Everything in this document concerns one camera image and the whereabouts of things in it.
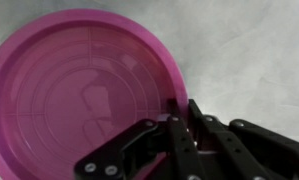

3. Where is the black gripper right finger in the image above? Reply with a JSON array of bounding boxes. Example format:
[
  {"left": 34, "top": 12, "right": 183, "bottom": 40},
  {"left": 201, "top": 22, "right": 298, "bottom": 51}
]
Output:
[{"left": 229, "top": 119, "right": 299, "bottom": 180}]

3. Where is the pink plastic plate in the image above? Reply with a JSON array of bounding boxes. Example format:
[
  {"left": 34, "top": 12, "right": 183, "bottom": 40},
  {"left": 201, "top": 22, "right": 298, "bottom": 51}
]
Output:
[{"left": 0, "top": 9, "right": 188, "bottom": 180}]

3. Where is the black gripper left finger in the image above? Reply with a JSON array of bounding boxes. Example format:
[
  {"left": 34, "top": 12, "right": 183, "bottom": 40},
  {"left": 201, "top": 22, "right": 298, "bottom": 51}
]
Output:
[{"left": 74, "top": 119, "right": 158, "bottom": 180}]

